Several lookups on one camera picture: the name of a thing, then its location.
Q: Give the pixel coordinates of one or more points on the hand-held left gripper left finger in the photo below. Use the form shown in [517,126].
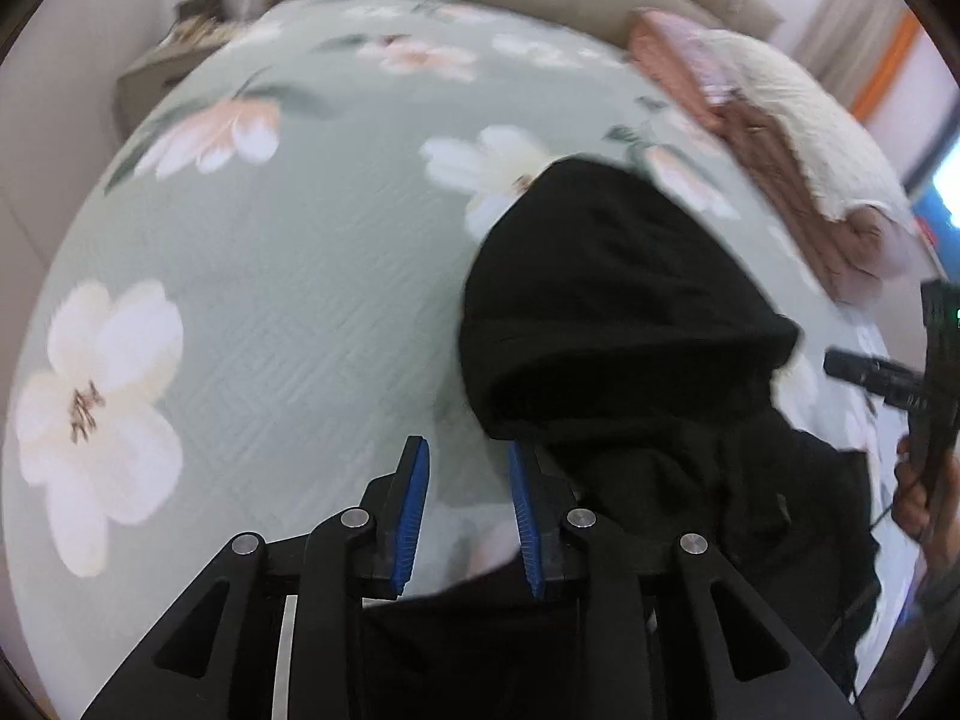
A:
[412,517]

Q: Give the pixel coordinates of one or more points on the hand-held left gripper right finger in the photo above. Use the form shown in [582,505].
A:
[525,517]

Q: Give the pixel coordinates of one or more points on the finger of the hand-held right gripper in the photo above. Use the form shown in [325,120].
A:
[870,375]

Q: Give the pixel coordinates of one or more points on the black hooded sweatshirt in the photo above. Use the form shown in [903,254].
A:
[637,360]

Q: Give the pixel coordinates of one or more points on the person's right hand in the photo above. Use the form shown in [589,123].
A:
[913,495]

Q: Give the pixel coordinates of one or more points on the brown and white folded blanket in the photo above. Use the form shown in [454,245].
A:
[772,142]

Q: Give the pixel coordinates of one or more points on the floral green bed sheet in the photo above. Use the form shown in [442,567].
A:
[300,277]

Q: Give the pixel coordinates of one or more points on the white and orange curtain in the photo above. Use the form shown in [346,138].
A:
[870,37]

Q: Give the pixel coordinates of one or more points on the grey bedside table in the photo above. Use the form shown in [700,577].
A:
[169,60]

